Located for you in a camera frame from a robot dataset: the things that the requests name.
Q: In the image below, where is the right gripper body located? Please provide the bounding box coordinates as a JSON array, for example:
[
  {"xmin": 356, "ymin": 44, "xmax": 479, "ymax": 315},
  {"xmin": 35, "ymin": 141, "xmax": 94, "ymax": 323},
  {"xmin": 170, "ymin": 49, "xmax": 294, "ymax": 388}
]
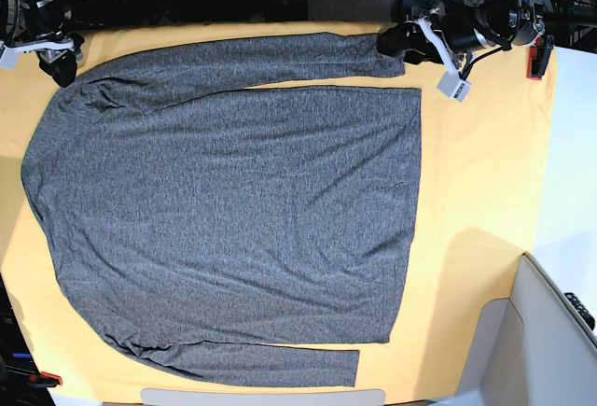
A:
[{"xmin": 31, "ymin": 32, "xmax": 85, "ymax": 63}]

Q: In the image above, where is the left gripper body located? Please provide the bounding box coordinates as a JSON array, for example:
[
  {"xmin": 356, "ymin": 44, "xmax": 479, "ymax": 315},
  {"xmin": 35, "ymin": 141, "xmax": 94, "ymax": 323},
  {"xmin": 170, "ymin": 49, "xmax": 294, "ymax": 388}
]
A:
[{"xmin": 431, "ymin": 7, "xmax": 498, "ymax": 55}]

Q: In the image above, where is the grey long-sleeve T-shirt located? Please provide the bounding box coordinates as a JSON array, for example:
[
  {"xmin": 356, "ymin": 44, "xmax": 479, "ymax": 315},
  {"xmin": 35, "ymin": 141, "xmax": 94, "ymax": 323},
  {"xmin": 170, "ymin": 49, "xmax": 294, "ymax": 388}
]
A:
[{"xmin": 21, "ymin": 34, "xmax": 422, "ymax": 387}]

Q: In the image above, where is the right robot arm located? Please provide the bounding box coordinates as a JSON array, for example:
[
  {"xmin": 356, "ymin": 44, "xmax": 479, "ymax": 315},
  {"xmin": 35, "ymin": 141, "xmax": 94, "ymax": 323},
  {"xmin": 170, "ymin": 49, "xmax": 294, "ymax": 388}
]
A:
[{"xmin": 1, "ymin": 0, "xmax": 84, "ymax": 88}]

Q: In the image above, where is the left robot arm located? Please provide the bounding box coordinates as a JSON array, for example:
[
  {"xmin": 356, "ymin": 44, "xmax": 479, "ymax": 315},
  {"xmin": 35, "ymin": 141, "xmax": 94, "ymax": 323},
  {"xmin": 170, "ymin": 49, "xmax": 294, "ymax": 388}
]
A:
[{"xmin": 377, "ymin": 0, "xmax": 546, "ymax": 74}]

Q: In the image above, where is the red clamp right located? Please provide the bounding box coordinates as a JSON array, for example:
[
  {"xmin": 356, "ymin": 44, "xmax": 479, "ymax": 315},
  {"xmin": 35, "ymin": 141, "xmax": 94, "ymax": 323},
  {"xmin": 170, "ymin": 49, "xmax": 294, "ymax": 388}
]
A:
[{"xmin": 527, "ymin": 35, "xmax": 555, "ymax": 80}]

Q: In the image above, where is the red clamp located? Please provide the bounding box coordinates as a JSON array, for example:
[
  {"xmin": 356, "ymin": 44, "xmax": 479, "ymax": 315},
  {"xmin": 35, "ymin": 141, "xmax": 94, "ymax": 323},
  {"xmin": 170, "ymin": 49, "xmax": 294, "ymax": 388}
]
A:
[
  {"xmin": 27, "ymin": 371, "xmax": 62, "ymax": 388},
  {"xmin": 527, "ymin": 35, "xmax": 555, "ymax": 80}
]

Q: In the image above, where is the yellow table cloth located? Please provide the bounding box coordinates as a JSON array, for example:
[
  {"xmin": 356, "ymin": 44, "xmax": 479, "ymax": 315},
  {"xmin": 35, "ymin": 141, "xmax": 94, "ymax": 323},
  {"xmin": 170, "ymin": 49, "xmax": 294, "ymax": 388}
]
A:
[{"xmin": 1, "ymin": 22, "xmax": 558, "ymax": 403}]

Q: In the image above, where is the black remote control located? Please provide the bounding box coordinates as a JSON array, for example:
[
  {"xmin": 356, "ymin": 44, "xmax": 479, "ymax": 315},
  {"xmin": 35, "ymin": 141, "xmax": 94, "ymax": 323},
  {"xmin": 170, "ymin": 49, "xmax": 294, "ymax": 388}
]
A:
[{"xmin": 564, "ymin": 292, "xmax": 596, "ymax": 331}]

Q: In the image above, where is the red clamp left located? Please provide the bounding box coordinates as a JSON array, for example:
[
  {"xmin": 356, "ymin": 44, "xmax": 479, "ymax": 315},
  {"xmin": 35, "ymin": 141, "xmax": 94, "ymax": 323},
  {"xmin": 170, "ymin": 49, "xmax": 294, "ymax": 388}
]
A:
[{"xmin": 27, "ymin": 371, "xmax": 62, "ymax": 388}]

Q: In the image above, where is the white box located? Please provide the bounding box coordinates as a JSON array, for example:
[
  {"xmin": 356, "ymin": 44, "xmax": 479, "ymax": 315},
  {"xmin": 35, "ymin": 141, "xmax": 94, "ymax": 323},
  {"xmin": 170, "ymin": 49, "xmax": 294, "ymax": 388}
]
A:
[{"xmin": 452, "ymin": 254, "xmax": 596, "ymax": 405}]

